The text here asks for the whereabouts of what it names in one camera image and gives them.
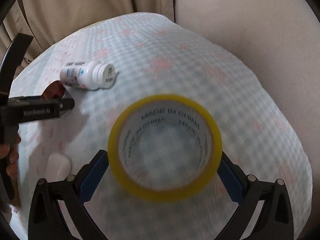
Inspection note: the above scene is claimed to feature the red lidded jar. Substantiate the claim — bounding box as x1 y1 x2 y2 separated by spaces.
42 80 66 100

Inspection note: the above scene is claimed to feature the white earbuds case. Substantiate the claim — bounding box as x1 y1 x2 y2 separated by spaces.
45 153 71 182

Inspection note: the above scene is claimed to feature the white pill bottle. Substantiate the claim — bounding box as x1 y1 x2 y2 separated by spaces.
60 61 117 90

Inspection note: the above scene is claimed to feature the yellow tape roll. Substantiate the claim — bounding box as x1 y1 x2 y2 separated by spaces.
107 94 222 202

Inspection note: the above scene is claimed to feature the person left hand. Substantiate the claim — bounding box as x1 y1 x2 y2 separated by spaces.
0 134 21 180

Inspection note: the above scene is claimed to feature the beige curtain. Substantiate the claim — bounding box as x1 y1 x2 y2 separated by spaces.
1 0 174 67

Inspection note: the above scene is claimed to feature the checkered floral bed sheet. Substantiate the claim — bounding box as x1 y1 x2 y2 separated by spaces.
10 12 312 239

